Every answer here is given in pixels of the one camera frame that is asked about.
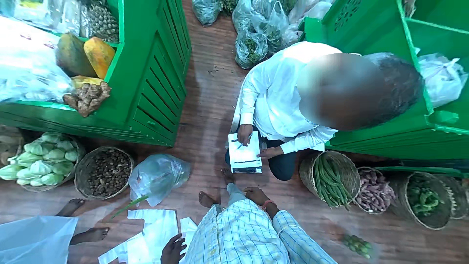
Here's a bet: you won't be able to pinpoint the person's right forearm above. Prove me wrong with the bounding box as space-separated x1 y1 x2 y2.
262 200 338 264

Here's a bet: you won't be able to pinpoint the white knotted plastic bag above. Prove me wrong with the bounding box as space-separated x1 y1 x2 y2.
418 53 469 108

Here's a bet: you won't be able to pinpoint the green vegetable stalk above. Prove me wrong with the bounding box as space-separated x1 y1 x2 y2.
109 195 149 220

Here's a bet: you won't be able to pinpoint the white printed paper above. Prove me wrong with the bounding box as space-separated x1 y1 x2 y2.
228 131 263 174

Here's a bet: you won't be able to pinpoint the bunch of small green vegetables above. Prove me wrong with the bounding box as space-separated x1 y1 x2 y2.
343 235 374 259

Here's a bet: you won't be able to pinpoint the orange yellow papaya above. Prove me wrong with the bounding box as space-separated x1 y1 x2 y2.
84 37 116 80

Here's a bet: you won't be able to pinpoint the bundle of long green beans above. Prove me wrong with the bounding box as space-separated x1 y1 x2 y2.
313 152 353 210

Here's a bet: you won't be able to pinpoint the person's right hand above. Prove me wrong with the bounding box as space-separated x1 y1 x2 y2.
244 187 270 206

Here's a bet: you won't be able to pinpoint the translucent plastic bag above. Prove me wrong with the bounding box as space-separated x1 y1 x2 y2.
128 154 191 207

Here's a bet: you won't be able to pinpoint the brown sack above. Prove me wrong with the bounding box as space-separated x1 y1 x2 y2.
0 125 25 168

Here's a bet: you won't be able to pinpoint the white plastic carrier bag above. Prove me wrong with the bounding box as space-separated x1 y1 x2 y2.
179 217 198 257
98 209 179 264

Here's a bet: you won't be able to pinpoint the green papaya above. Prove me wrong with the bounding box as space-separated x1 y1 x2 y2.
56 33 98 78

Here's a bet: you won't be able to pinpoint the pile of small brown roots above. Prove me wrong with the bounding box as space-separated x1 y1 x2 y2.
86 148 132 197

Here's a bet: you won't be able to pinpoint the pile of bagged leafy greens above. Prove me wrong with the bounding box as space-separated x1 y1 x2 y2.
192 0 335 70

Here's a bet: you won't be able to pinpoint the pile of purplish tubers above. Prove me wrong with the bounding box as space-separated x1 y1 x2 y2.
355 168 396 213

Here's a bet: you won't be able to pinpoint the person's left hand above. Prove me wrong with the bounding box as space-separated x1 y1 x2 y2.
161 233 187 264

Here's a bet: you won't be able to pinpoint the person's legs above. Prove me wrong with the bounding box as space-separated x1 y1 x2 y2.
198 168 248 210

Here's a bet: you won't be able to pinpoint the green compartmented wooden display stand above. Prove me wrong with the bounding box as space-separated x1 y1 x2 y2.
299 0 469 160

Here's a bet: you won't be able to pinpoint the pile of pale green cabbages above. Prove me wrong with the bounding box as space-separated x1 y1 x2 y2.
0 132 79 187

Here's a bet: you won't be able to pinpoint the brown ginger root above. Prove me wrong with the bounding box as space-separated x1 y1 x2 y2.
63 81 112 118

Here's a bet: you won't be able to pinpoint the wicker basket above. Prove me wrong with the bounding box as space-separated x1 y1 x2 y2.
74 146 135 201
435 174 469 220
299 150 361 210
20 134 85 193
353 167 393 215
390 172 453 230

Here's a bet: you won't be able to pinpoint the green slatted wooden display stand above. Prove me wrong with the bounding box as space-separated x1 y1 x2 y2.
0 0 192 148

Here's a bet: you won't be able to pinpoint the pineapple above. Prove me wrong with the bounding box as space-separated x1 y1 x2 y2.
87 3 119 43

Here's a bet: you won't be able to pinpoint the pile of green peppers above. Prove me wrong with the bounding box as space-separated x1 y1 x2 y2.
408 174 445 216

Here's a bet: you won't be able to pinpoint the clear plastic bags pile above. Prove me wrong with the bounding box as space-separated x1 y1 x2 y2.
0 0 88 104

